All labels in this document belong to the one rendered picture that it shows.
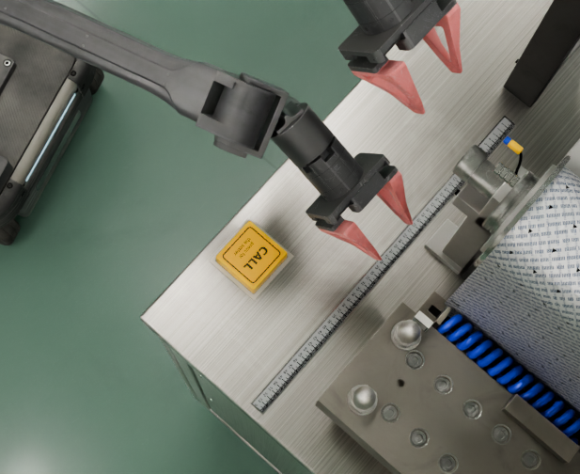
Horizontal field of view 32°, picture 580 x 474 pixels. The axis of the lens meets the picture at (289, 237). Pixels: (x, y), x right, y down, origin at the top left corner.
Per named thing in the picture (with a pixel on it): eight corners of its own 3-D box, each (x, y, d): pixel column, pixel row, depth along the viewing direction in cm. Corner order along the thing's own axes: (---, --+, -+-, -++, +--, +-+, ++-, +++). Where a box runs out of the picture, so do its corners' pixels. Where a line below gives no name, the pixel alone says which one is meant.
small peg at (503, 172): (491, 171, 106) (492, 171, 107) (512, 188, 105) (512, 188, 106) (500, 161, 105) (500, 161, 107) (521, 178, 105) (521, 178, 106)
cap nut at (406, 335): (403, 314, 124) (409, 308, 120) (427, 334, 124) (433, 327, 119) (384, 337, 123) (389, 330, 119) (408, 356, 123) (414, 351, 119)
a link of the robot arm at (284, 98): (213, 147, 113) (243, 74, 111) (200, 126, 124) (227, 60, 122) (309, 183, 117) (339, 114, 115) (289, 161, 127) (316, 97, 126)
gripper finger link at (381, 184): (370, 249, 126) (323, 197, 122) (407, 208, 127) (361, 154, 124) (398, 257, 120) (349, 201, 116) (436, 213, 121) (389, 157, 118)
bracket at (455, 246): (444, 218, 141) (493, 142, 112) (479, 248, 140) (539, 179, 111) (420, 244, 140) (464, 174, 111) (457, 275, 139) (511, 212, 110)
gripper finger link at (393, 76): (385, 124, 103) (337, 55, 99) (430, 76, 105) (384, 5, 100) (428, 133, 98) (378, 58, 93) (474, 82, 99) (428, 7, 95)
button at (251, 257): (249, 224, 140) (249, 219, 138) (288, 257, 139) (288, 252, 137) (215, 260, 138) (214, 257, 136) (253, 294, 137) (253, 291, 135)
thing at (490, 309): (446, 300, 127) (478, 266, 109) (596, 427, 123) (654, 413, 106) (444, 303, 127) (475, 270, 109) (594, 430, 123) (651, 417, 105)
